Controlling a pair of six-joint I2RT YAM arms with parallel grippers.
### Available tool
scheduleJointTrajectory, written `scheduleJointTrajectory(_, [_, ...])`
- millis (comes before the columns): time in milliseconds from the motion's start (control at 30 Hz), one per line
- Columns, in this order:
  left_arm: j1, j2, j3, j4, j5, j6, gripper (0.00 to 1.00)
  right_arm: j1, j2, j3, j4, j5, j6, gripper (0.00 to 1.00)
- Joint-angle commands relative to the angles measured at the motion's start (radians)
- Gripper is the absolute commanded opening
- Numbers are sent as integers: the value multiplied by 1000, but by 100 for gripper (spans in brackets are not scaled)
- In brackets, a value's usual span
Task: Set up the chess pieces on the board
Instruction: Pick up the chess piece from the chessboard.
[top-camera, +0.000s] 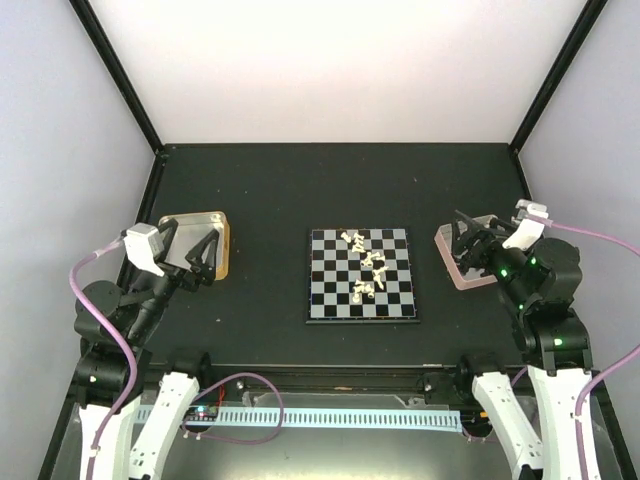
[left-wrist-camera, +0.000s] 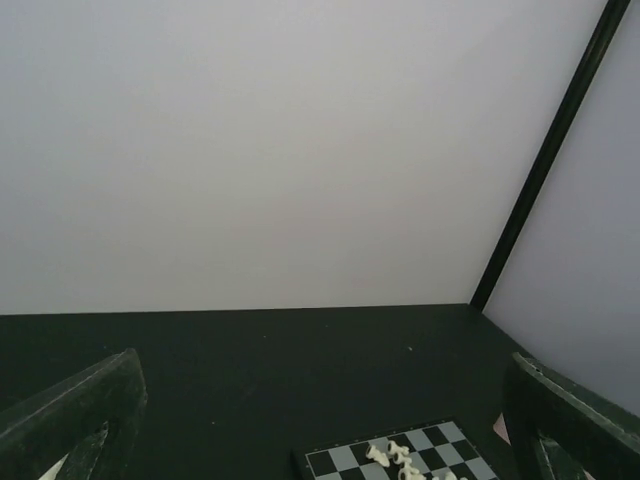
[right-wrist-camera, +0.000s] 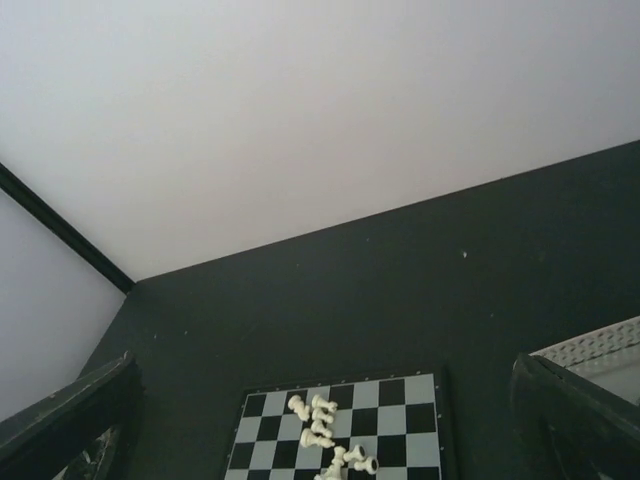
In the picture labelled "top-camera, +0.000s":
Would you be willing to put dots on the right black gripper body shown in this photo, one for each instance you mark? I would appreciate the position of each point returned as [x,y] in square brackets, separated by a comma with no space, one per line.
[482,258]

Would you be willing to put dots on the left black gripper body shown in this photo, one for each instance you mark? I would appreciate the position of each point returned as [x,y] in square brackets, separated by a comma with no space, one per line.
[190,279]

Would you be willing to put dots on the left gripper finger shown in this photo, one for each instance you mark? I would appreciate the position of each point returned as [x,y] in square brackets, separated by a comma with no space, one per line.
[195,256]
[167,231]

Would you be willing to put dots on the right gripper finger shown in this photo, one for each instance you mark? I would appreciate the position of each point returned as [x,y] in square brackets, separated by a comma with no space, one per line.
[465,225]
[496,226]

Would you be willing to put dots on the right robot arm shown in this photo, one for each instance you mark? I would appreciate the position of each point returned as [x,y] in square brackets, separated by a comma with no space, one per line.
[538,278]

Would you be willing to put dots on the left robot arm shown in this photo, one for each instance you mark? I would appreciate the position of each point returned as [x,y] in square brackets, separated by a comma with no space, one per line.
[115,325]

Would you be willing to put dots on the pile of white chess pieces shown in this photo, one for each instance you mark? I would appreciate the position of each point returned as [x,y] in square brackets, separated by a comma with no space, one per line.
[365,265]

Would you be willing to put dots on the gold metal tray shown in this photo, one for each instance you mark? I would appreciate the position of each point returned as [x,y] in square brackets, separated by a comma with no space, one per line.
[192,228]

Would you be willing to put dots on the pink metal tray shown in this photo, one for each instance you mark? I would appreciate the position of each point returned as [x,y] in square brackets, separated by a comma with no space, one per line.
[463,276]

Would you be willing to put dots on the black and white chessboard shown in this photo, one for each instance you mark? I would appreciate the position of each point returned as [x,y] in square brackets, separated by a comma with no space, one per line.
[328,296]

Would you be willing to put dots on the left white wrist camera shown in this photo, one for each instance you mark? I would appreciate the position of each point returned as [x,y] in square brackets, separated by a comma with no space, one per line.
[143,244]

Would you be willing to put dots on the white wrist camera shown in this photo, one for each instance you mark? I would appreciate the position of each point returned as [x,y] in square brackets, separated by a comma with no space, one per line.
[143,244]
[529,218]

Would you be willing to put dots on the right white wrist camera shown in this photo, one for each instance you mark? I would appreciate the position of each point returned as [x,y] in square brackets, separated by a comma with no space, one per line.
[529,218]

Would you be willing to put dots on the black aluminium frame rail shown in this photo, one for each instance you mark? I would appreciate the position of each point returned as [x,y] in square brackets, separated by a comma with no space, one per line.
[436,383]

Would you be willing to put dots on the light blue cable duct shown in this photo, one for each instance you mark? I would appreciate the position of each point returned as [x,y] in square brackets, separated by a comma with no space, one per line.
[432,420]

